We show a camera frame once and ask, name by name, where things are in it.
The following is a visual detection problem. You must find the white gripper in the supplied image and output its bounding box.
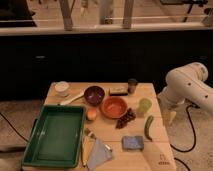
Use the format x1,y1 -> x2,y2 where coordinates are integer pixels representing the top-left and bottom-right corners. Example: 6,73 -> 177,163
157,94 -> 177,126

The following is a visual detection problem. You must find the blue sponge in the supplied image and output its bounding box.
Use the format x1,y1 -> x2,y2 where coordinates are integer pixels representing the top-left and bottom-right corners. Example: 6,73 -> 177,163
122,136 -> 144,150

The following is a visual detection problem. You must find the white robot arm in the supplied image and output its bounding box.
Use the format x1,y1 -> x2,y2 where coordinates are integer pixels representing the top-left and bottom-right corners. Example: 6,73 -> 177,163
157,62 -> 213,126

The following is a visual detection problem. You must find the green plastic tray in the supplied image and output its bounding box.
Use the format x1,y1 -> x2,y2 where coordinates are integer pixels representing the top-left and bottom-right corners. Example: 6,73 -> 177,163
22,105 -> 85,168

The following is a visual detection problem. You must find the green cucumber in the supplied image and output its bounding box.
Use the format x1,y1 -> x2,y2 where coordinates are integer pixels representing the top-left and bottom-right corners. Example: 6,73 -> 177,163
144,115 -> 154,141

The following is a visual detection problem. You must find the light green cup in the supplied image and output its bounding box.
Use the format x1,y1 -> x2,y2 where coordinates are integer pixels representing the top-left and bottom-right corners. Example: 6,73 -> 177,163
138,98 -> 152,117

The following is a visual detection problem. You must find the dark pepper shaker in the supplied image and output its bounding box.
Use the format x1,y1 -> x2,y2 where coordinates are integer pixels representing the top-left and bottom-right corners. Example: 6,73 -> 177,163
128,78 -> 138,94

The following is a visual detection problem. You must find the orange bowl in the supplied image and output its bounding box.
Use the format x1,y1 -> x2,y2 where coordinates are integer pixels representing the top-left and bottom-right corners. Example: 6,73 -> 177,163
101,96 -> 127,119

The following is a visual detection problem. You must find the dark rectangular eraser block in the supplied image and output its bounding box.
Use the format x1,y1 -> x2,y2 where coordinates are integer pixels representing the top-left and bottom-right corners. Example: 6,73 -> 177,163
109,87 -> 128,96

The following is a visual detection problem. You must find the grey folded cloth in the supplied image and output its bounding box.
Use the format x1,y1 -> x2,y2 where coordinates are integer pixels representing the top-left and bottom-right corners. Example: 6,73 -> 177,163
87,139 -> 113,171

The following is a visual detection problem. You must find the orange fruit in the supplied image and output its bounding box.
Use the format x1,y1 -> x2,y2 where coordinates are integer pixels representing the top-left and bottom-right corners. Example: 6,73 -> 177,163
86,108 -> 97,121

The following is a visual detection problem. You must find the dark purple bowl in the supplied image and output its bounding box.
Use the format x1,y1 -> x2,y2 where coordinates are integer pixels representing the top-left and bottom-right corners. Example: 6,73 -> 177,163
84,86 -> 105,106

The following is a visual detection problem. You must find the white spoon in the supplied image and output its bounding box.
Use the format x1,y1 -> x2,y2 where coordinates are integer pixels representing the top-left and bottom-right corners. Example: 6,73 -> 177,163
59,91 -> 84,105

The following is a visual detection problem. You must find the small white cup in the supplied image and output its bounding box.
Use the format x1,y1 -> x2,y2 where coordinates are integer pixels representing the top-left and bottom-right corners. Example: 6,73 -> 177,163
54,81 -> 70,97

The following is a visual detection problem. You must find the black cable right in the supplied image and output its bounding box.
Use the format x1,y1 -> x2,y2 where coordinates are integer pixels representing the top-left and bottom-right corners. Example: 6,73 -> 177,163
169,103 -> 198,154

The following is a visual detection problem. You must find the black cable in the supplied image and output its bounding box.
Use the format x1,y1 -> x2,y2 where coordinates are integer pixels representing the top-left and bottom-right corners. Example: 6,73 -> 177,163
169,103 -> 198,154
0,112 -> 30,144

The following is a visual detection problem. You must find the black cable left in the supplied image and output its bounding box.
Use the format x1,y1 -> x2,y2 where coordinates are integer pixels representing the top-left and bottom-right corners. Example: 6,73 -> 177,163
0,112 -> 30,144

